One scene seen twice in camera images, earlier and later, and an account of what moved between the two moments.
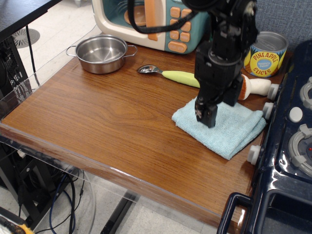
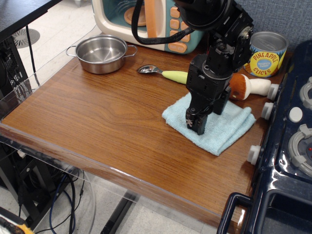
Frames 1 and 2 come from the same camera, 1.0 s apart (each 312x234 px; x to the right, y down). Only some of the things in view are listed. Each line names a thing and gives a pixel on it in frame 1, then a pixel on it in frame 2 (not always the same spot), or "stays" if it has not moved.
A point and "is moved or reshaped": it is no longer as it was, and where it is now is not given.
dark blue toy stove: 281,201 stays
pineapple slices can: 265,56 stays
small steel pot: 101,54 stays
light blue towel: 237,126 is moved or reshaped
